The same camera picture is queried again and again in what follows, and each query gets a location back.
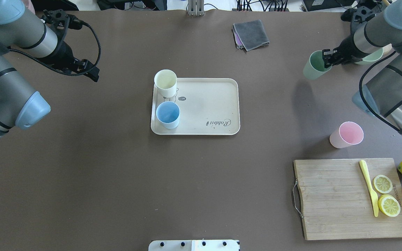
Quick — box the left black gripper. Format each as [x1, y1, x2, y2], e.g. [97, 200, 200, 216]
[41, 9, 100, 82]

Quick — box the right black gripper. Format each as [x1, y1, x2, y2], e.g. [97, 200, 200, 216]
[322, 36, 362, 69]

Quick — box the green plastic cup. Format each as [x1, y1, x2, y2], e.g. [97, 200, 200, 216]
[303, 51, 332, 80]

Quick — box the pink plastic cup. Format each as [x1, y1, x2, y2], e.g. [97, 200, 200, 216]
[329, 121, 364, 149]

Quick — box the cream plastic cup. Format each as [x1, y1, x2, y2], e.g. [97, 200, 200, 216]
[154, 69, 177, 98]

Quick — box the blue plastic cup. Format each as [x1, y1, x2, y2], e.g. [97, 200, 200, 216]
[156, 101, 180, 130]

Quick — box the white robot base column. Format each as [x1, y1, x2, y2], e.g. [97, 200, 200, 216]
[148, 239, 240, 251]

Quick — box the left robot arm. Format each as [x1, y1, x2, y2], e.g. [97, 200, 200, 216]
[0, 0, 99, 138]

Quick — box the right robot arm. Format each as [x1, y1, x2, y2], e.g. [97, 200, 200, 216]
[322, 0, 402, 136]

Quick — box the cream serving tray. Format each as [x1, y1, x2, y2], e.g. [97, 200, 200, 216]
[150, 78, 240, 136]

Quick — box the green plastic bowl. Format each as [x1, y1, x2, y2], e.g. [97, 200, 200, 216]
[355, 48, 384, 65]

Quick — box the pink bowl with ice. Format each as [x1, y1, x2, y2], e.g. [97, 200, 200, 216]
[22, 0, 35, 14]

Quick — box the grey folded cloth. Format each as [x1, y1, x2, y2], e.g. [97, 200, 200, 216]
[232, 19, 270, 52]

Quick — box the yellow plastic knife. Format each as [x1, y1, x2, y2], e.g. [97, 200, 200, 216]
[359, 159, 379, 217]

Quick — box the lemon half slice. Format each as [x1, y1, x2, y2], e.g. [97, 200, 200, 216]
[373, 175, 393, 194]
[378, 194, 401, 217]

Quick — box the wooden cutting board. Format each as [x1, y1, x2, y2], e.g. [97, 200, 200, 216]
[293, 158, 402, 241]

